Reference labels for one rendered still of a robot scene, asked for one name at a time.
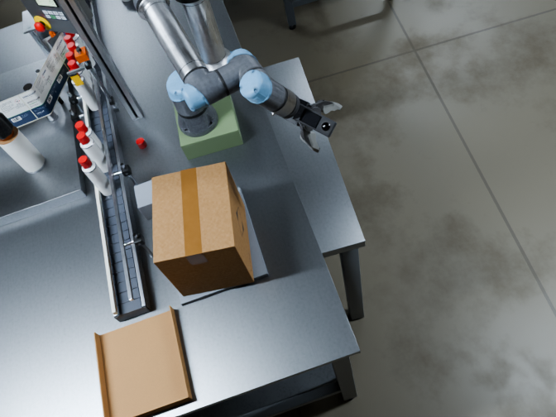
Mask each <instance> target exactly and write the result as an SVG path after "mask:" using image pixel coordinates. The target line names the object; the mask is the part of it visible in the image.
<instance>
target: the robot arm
mask: <svg viewBox="0 0 556 417"><path fill-rule="evenodd" d="M176 2H178V3H180V4H181V5H182V8H183V9H184V12H185V15H186V18H187V21H188V23H189V27H190V29H191V31H192V34H193V36H194V40H195V43H196V45H197V47H198V50H199V53H200V56H199V53H198V52H197V50H196V49H195V48H194V46H193V44H192V42H191V41H190V39H189V38H188V36H187V35H186V33H185V31H184V29H183V27H182V26H181V25H180V23H179V21H178V20H177V18H176V16H175V14H174V13H173V12H172V10H171V8H170V0H133V3H134V6H135V8H136V10H137V12H138V14H139V16H140V17H141V18H142V19H143V20H145V21H147V22H148V24H149V25H150V27H151V29H152V30H153V32H154V34H155V35H156V38H157V39H158V41H159V42H160V44H161V46H162V48H163V49H164V51H165V53H166V54H167V56H168V58H169V59H170V62H171V63H172V65H173V66H174V67H175V71H174V72H173V73H172V74H171V75H170V76H169V78H168V80H167V82H166V88H167V91H168V94H169V97H170V99H171V100H172V102H173V104H174V106H175V109H176V111H177V113H178V124H179V127H180V130H181V131H182V132H183V133H184V134H185V135H186V136H188V137H202V136H204V135H207V134H208V133H210V132H211V131H212V130H213V129H214V128H215V127H216V125H217V123H218V114H217V112H216V110H215V108H214V107H213V106H212V105H211V104H213V103H216V102H217V101H219V100H221V99H223V98H225V97H227V96H228V95H230V94H232V93H235V92H237V91H238V90H240V92H241V94H242V96H243V97H245V98H246V99H247V100H249V101H250V102H252V103H255V104H257V105H259V106H261V107H262V108H264V109H266V110H268V111H270V112H271V115H272V116H275V115H277V116H279V117H282V118H284V119H285V120H287V121H288V122H291V123H293V124H295V125H296V126H298V127H300V130H301V131H300V139H301V140H302V141H303V142H304V143H306V144H307V145H308V146H309V148H310V149H311V150H312V151H315V152H317V153H319V149H320V148H319V147H318V143H317V142H316V134H315V133H314V132H311V131H313V130H315V131H316V132H319V133H321V134H323V135H324V136H326V137H331V135H332V133H333V130H334V128H335V127H336V125H337V123H336V122H335V121H333V120H331V119H329V118H328V117H325V116H324V115H322V114H321V113H324V114H327V113H329V112H330V111H335V110H337V109H338V110H340V109H341V108H342V105H341V104H339V103H335V102H331V101H330V102H329V101H326V100H318V101H317V102H316V103H312V104H311V105H310V103H308V102H306V101H304V100H303V99H300V98H299V97H298V96H297V95H296V94H295V93H294V92H292V91H291V90H289V89H288V88H286V87H285V86H283V85H281V84H279V83H277V82H276V81H275V80H274V79H273V78H272V77H271V76H270V75H269V74H268V73H267V72H266V71H265V70H264V68H263V67H262V66H261V65H260V63H259V62H258V60H257V59H256V57H255V56H254V55H252V53H250V52H249V51H248V50H245V49H237V50H234V51H233V52H231V51H229V50H228V49H226V48H224V45H223V41H222V38H221V36H220V32H219V29H218V25H217V22H216V20H215V17H214V14H213V9H212V7H211V4H210V1H209V0H176Z"/></svg>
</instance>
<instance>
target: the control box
mask: <svg viewBox="0 0 556 417"><path fill-rule="evenodd" d="M21 1H22V3H23V5H24V6H25V7H26V9H27V11H28V12H29V13H30V14H31V16H32V17H33V19H34V21H35V22H39V21H42V22H44V23H45V24H46V25H45V28H46V31H58V32H65V33H74V34H78V32H77V30H76V29H75V27H74V25H73V23H72V22H71V20H70V19H69V17H68V16H67V14H66V12H65V10H64V9H63V7H62V6H61V5H60V3H59V1H58V0H55V1H56V3H57V4H58V6H59V7H42V6H38V5H37V3H36V1H35V0H21ZM78 2H79V4H80V6H81V7H82V8H83V10H84V12H85V14H86V16H87V17H88V19H89V21H90V20H91V19H92V17H93V13H92V12H91V10H90V9H89V6H88V4H87V3H86V2H85V0H78ZM41 9H45V10H55V11H63V13H64V14H65V16H66V17H67V19H68V21H61V20H54V19H46V17H45V15H44V14H43V12H42V11H41Z"/></svg>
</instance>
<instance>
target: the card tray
mask: <svg viewBox="0 0 556 417"><path fill-rule="evenodd" d="M169 308H170V310H169V311H167V312H164V313H162V314H158V315H155V316H153V317H150V318H148V319H143V320H142V321H139V322H136V323H134V324H129V325H128V326H125V327H122V328H118V329H115V330H113V331H111V332H108V333H104V334H102V335H98V334H97V333H95V332H94V333H93V335H94V343H95V351H96V358H97V365H98V379H99V386H100V393H101V401H102V407H103V417H146V416H148V415H153V414H154V413H157V412H160V411H162V410H166V409H169V408H171V407H174V406H177V405H180V404H183V403H185V402H188V401H190V400H192V395H191V390H190V386H189V378H188V375H187V371H186V366H185V359H184V354H183V351H182V347H181V342H180V335H179V331H178V327H177V323H176V318H175V311H174V309H173V308H172V307H171V306H170V305H169Z"/></svg>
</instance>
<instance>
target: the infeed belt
mask: <svg viewBox="0 0 556 417"><path fill-rule="evenodd" d="M94 61H95V62H96V60H94ZM94 68H95V69H96V73H97V75H98V77H99V78H100V80H101V81H102V83H103V76H102V71H101V69H100V67H99V66H98V63H97V62H96V65H95V67H94ZM98 87H99V92H100V94H101V103H102V109H103V118H104V123H105V128H106V133H107V139H108V148H109V153H110V155H111V163H112V164H113V173H116V172H118V167H117V157H116V152H115V148H114V143H113V134H112V128H111V124H110V119H109V114H108V105H107V100H106V95H105V94H104V92H103V91H102V90H101V88H100V86H98ZM88 109H89V120H90V126H91V128H92V130H93V132H94V133H95V134H96V136H97V137H98V139H99V140H100V141H101V142H102V143H103V134H102V128H101V123H100V118H99V112H98V111H97V112H93V111H91V110H90V108H89V106H88ZM103 145H104V144H103ZM113 178H114V183H115V188H116V194H117V203H118V208H119V213H120V219H121V224H122V233H123V238H124V243H126V242H130V241H131V238H130V234H129V229H128V224H127V215H126V210H125V205H124V200H123V195H122V186H121V181H120V176H119V175H117V176H114V177H113ZM100 194H101V200H102V206H103V216H104V222H105V228H106V234H107V240H108V250H109V256H110V262H111V268H112V274H113V284H114V290H115V296H116V302H117V316H120V315H123V314H127V313H130V312H132V311H134V310H137V309H141V308H142V305H141V296H140V291H139V286H138V282H137V273H136V267H135V262H134V258H133V253H132V245H130V246H127V247H125V248H126V254H127V263H128V268H129V273H130V278H131V284H132V293H133V299H134V300H132V301H130V300H129V299H128V294H127V284H126V279H125V274H124V268H123V263H122V253H121V248H120V242H119V237H118V232H117V222H116V217H115V211H114V206H113V197H112V195H111V196H109V197H105V196H103V194H102V193H101V192H100Z"/></svg>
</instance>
